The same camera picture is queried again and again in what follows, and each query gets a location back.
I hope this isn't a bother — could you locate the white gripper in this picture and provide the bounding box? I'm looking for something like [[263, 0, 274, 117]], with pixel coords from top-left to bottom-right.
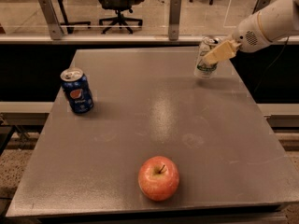
[[203, 12, 271, 65]]

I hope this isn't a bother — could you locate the white green 7up can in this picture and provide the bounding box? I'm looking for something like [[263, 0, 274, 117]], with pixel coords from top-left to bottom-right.
[[194, 36, 221, 79]]

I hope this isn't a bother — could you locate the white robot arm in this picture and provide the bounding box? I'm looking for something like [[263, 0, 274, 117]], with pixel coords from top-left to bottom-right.
[[203, 0, 299, 65]]

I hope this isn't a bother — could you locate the red apple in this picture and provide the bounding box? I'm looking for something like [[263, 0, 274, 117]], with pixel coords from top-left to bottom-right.
[[138, 156, 179, 202]]

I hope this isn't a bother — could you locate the blue pepsi can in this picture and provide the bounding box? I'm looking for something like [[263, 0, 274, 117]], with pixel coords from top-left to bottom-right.
[[60, 67, 93, 114]]

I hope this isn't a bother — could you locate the black office chair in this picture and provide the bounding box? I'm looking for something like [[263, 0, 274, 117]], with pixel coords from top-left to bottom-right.
[[98, 0, 145, 34]]

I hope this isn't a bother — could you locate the black stand leg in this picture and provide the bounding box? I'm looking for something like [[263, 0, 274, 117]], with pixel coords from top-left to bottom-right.
[[53, 0, 93, 35]]

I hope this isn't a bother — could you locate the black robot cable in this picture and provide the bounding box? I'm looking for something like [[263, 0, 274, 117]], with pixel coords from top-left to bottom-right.
[[252, 35, 291, 93]]

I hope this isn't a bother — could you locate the right metal glass bracket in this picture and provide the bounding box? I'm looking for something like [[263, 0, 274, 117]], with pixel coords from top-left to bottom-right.
[[252, 0, 271, 13]]

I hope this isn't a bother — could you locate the metal glass bracket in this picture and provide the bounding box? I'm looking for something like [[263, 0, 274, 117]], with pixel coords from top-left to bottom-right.
[[252, 0, 271, 13], [168, 0, 181, 41], [38, 0, 64, 40]]

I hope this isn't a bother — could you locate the middle metal glass bracket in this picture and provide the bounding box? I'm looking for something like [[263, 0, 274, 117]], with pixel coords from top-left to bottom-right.
[[168, 0, 181, 41]]

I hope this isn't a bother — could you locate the left metal glass bracket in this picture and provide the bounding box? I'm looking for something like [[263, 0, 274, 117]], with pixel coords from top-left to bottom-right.
[[38, 0, 64, 40]]

